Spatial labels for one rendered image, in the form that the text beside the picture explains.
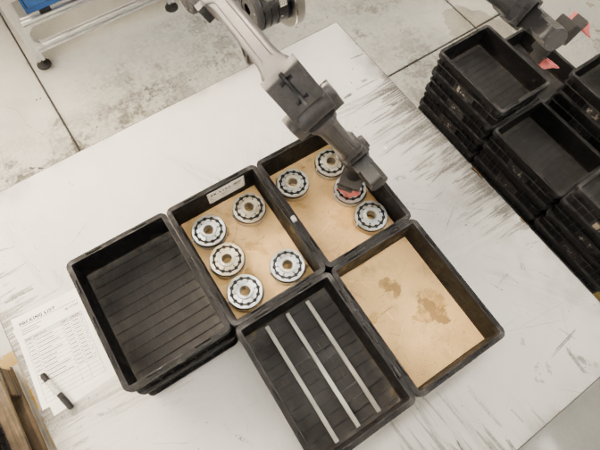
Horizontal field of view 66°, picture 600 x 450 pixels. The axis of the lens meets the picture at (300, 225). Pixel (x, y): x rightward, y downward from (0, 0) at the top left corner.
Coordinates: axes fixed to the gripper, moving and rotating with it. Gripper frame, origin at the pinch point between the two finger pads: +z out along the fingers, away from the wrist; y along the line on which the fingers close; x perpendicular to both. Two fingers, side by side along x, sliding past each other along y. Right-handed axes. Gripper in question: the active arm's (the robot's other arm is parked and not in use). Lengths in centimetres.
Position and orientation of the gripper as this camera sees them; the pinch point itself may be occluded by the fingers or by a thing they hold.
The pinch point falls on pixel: (350, 187)
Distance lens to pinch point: 145.4
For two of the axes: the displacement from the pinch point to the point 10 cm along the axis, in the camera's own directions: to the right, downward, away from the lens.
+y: 3.4, -8.7, 3.7
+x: -9.4, -3.2, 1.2
